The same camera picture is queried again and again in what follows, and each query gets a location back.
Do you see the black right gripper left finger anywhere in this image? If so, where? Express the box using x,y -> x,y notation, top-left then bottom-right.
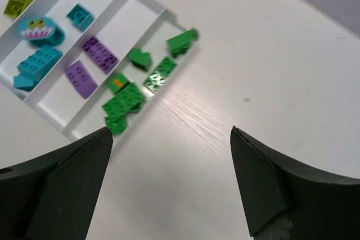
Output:
1,127 -> 113,239

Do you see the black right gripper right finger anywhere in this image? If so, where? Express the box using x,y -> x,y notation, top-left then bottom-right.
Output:
230,127 -> 359,239

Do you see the teal small lego cube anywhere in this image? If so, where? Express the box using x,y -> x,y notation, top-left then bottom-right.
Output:
13,74 -> 36,92

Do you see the purple arch lego brick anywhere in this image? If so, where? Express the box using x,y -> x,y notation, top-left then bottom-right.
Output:
65,60 -> 98,99

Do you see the green lego piece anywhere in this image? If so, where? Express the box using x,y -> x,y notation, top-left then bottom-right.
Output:
107,73 -> 129,94

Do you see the teal long lego brick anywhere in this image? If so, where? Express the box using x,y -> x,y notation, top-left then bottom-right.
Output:
17,46 -> 62,83

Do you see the teal oval flower lego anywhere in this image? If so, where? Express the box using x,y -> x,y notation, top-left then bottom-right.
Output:
17,16 -> 65,47

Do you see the teal small lego brick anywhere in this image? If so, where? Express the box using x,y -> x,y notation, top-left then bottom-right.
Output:
66,3 -> 95,32

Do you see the green slanted lego brick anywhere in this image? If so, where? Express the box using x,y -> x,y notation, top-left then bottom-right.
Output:
166,28 -> 199,58

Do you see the green small lego cube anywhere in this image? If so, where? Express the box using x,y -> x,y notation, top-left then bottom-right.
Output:
129,103 -> 142,113

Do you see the white divided sorting tray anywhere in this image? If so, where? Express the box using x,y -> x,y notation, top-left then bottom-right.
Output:
1,0 -> 196,141

